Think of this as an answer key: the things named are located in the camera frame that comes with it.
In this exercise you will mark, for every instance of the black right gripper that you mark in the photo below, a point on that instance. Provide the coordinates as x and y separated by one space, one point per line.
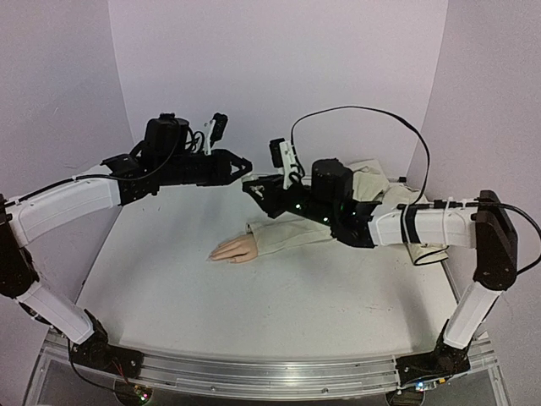
276 195

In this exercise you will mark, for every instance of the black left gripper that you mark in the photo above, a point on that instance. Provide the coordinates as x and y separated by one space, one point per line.
224 157

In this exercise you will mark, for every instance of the clear nail polish bottle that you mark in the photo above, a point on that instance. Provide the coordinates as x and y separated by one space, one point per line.
250 183

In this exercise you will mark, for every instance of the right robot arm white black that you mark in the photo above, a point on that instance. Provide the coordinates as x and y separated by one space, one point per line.
480 224

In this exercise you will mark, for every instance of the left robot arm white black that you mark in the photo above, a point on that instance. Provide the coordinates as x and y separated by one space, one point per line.
170 154

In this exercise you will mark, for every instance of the mannequin hand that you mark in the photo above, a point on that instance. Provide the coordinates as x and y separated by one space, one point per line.
239 250

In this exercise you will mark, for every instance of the beige sleeve cloth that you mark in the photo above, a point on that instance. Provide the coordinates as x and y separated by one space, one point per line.
369 183

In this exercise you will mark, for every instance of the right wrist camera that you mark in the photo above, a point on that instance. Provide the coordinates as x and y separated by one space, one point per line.
285 160

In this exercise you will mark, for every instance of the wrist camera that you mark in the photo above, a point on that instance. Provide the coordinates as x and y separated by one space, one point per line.
213 133
285 160

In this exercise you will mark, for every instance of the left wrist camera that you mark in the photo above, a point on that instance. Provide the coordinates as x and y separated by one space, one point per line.
213 133

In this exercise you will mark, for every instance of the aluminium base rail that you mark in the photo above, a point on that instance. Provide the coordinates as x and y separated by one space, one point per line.
273 379

